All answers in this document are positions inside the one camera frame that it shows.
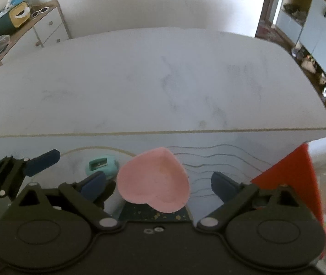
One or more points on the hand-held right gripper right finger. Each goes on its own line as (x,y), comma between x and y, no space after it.
(223,185)

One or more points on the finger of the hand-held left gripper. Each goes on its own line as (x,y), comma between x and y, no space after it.
(43,159)
(110,189)

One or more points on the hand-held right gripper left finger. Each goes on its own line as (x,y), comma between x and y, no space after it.
(93,184)

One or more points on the teal pencil sharpener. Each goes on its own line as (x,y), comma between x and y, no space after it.
(107,166)

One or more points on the pink heart-shaped bowl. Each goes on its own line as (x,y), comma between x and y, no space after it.
(154,177)

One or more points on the red cardboard box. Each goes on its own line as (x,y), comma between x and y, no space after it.
(289,183)

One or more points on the small white wooden dresser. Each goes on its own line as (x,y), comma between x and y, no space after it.
(48,31)

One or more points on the teal and yellow tissue box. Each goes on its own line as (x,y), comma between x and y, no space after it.
(11,17)

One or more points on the white sunglasses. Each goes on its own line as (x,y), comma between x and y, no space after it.
(40,12)

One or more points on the pair of pink shoes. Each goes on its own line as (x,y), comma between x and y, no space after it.
(309,64)

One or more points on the pair of grey slippers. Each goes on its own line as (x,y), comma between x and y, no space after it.
(297,50)

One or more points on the patterned red rug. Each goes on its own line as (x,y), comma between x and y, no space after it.
(267,33)

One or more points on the low white shoe cabinet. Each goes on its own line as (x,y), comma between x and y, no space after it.
(289,23)

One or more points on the brown door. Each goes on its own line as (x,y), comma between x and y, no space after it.
(266,5)

